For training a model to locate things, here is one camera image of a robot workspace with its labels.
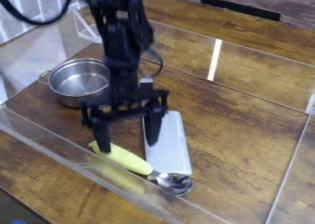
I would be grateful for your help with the clear acrylic table barrier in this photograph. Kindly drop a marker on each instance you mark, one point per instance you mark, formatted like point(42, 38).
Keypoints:
point(241, 77)

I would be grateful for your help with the small steel pot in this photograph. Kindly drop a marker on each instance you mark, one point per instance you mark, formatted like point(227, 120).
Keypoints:
point(79, 79)

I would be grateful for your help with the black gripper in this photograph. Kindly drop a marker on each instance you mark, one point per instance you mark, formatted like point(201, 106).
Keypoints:
point(146, 103)

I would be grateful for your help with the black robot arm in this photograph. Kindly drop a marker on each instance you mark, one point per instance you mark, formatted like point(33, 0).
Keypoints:
point(127, 36)

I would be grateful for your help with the spoon with yellow handle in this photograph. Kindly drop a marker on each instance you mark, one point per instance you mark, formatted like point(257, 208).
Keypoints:
point(174, 183)

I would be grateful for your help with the toy cleaver knife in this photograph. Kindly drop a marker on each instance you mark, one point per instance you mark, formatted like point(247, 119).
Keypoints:
point(169, 154)

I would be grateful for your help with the black wall strip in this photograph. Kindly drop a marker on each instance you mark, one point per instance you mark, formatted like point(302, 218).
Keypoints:
point(253, 11)

